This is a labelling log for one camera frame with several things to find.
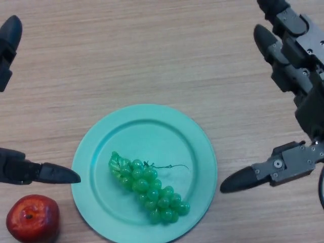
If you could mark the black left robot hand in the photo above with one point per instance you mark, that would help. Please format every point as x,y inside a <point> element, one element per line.
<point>15,167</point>

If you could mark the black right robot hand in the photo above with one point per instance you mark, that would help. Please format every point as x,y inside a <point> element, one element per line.
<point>301,58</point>

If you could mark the green grape bunch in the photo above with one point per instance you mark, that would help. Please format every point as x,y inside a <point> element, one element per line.
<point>152,189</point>

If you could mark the teal round plate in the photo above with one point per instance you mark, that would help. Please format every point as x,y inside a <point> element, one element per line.
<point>146,131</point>

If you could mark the red apple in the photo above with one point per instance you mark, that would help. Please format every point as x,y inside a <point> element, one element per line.
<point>33,219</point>

